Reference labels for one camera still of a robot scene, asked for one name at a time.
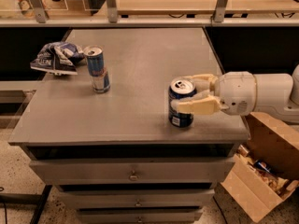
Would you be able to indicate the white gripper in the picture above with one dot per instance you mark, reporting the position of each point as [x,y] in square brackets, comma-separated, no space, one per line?
[237,92]

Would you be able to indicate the blue pepsi can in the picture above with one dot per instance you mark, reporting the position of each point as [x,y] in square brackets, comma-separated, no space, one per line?
[180,91]

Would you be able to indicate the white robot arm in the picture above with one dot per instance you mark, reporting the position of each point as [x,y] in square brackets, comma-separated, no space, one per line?
[276,95]

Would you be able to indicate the red bull can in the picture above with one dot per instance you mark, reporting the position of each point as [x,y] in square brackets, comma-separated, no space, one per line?
[94,57]

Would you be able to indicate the open cardboard box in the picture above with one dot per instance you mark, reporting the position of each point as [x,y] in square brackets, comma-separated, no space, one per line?
[266,170]

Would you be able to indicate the grey drawer cabinet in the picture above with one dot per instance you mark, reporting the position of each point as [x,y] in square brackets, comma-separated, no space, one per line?
[86,144]

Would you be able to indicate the top drawer round knob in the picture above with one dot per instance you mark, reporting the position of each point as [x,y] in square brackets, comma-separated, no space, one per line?
[133,176]

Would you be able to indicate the crumpled blue chip bag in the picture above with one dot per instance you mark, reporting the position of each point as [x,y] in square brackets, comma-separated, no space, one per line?
[59,58]

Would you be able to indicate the grey metal railing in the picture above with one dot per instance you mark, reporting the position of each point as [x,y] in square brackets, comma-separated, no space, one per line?
[121,13]

